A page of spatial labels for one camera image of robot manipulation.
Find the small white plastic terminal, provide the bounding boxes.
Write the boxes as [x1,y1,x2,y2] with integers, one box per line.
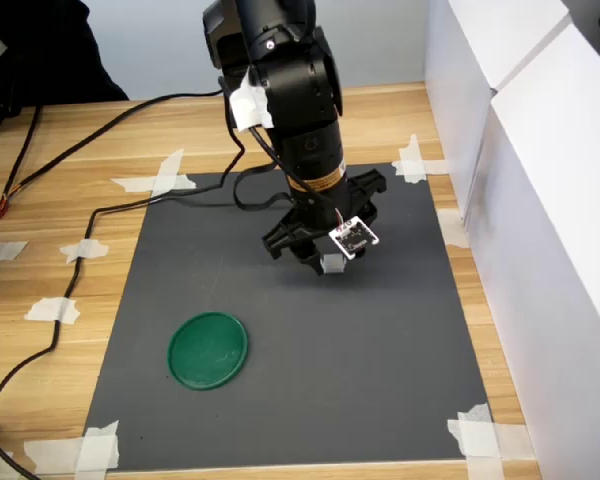
[320,253,347,276]

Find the round green lid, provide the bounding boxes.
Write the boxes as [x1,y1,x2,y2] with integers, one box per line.
[167,311,250,392]

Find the dark grey mat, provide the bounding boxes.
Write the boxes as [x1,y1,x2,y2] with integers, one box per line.
[82,162,494,471]

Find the white masking tape piece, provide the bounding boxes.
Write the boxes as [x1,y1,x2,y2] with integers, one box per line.
[110,148,197,199]
[435,207,474,250]
[390,133,449,184]
[23,296,81,325]
[0,239,30,263]
[59,238,110,265]
[23,419,121,474]
[447,402,536,461]

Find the white partition panel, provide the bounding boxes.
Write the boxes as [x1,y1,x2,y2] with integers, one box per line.
[463,18,600,480]
[423,0,572,224]

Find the black chair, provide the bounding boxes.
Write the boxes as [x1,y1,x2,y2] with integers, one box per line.
[0,0,131,109]

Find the small gripper camera module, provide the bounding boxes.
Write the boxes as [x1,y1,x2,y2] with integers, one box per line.
[328,214,382,261]

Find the flat black cable loop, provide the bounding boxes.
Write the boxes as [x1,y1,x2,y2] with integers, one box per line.
[232,124,341,214]

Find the long black taped cable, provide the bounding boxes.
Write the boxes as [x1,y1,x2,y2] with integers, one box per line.
[0,74,246,419]

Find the thin cable with coloured wires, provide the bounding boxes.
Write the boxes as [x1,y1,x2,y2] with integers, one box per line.
[0,104,44,227]

